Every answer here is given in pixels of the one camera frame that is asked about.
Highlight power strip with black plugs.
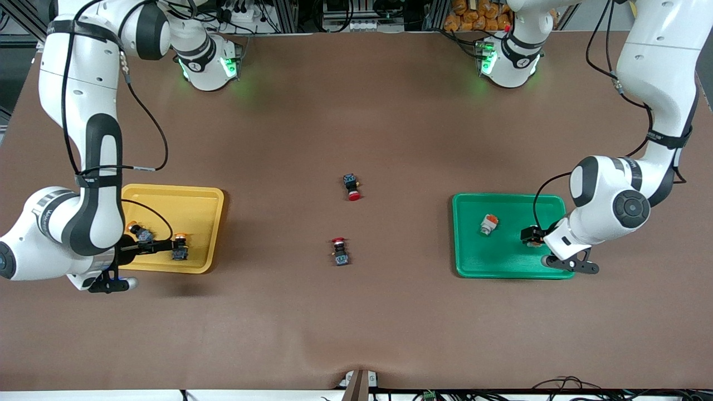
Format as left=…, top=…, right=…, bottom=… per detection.
left=214, top=0, right=265, bottom=23

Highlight yellow mushroom push button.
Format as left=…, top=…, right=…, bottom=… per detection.
left=125, top=221, right=157, bottom=244
left=170, top=233, right=191, bottom=262

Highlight aluminium frame post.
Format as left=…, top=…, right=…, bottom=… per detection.
left=276, top=0, right=304, bottom=32

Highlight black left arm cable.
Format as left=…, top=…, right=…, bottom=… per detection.
left=532, top=0, right=655, bottom=229

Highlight aluminium frame rails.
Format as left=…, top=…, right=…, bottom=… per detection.
left=0, top=0, right=51, bottom=50

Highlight metal table clamp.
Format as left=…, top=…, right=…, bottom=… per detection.
left=341, top=369, right=379, bottom=401

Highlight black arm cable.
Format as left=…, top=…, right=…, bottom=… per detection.
left=58, top=0, right=174, bottom=246
left=532, top=0, right=655, bottom=229

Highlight brown table cover mat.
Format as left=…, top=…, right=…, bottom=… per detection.
left=0, top=31, right=713, bottom=390

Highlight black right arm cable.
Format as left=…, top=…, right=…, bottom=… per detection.
left=58, top=0, right=174, bottom=246

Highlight white power strip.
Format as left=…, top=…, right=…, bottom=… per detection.
left=325, top=19, right=380, bottom=32

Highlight black cable bundle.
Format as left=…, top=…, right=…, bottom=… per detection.
left=526, top=376, right=633, bottom=401

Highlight green plastic tray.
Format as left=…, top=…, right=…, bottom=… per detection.
left=452, top=192, right=577, bottom=280

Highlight yellow plastic tray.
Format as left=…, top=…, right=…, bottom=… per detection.
left=114, top=183, right=225, bottom=275

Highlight pile of orange packets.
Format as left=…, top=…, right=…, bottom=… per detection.
left=444, top=0, right=512, bottom=32

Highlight red mushroom push button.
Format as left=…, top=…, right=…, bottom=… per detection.
left=343, top=173, right=363, bottom=202
left=331, top=237, right=351, bottom=267

